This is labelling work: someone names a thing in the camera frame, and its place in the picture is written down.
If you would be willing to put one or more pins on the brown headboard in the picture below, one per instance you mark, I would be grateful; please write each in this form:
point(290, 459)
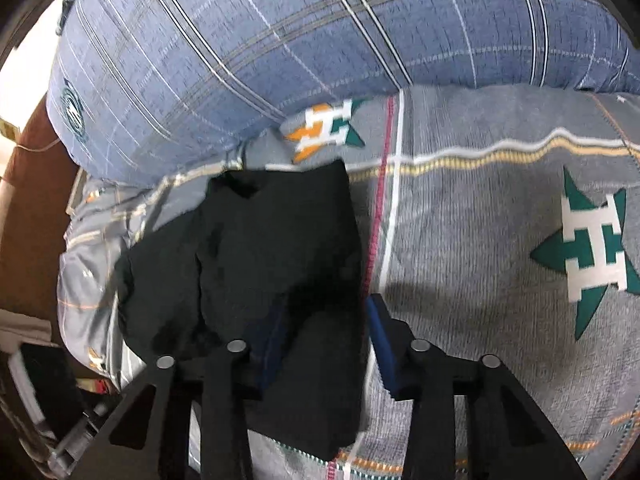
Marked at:
point(30, 235)

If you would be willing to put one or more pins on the wooden bed rail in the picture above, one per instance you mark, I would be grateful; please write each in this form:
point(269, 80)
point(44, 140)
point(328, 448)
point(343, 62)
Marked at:
point(75, 190)

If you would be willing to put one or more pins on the blue plaid pillow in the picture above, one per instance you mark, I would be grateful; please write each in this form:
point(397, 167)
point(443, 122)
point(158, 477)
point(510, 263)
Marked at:
point(250, 35)

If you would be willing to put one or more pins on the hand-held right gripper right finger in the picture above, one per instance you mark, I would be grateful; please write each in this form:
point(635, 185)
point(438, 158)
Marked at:
point(387, 345)

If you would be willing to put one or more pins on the black pants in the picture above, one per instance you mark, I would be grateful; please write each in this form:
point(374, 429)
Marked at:
point(280, 240)

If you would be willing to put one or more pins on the grey star-print bed sheet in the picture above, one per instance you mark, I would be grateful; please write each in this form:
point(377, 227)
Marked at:
point(475, 240)

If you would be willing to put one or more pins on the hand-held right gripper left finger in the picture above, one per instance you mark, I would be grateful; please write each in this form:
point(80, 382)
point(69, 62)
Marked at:
point(270, 355)

